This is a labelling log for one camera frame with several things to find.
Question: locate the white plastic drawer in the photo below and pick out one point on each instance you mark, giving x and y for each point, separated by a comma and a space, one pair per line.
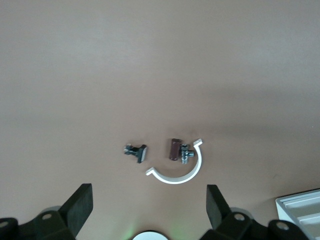
311, 222
305, 206

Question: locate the brown block with metal bolt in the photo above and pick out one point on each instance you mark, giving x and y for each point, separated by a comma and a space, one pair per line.
173, 150

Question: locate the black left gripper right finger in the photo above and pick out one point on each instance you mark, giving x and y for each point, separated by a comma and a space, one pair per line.
220, 215

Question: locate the white drawer cabinet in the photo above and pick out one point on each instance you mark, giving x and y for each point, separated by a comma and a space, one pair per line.
280, 207

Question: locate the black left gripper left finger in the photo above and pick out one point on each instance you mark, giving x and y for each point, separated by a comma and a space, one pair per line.
75, 212

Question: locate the brown table cover sheet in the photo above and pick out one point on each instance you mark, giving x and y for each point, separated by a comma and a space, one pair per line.
125, 75

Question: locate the small black switch part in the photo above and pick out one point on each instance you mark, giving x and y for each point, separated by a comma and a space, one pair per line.
141, 153

